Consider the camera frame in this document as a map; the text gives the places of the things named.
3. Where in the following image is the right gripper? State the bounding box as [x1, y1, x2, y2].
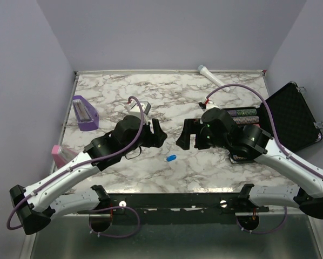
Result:
[176, 118, 230, 150]

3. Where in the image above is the black poker chip case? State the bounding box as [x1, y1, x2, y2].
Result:
[227, 81, 322, 152]

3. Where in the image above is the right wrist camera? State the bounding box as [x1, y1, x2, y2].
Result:
[204, 100, 218, 110]

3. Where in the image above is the blue key tag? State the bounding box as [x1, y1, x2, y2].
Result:
[165, 154, 177, 162]

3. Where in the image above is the purple metronome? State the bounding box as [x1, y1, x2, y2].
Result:
[72, 95, 99, 132]

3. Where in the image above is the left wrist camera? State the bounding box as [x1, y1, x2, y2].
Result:
[125, 100, 153, 119]

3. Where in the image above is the white microphone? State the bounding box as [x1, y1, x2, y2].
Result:
[197, 65, 225, 87]

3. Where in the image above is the pink metronome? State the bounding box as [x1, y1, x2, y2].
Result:
[51, 145, 78, 169]

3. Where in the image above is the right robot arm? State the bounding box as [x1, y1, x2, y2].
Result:
[176, 107, 323, 220]

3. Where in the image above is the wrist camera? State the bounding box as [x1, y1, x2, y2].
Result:
[125, 100, 153, 119]
[204, 100, 218, 110]

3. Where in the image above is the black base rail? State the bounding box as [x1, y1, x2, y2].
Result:
[87, 184, 269, 225]

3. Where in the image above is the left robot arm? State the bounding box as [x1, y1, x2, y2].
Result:
[9, 115, 167, 235]

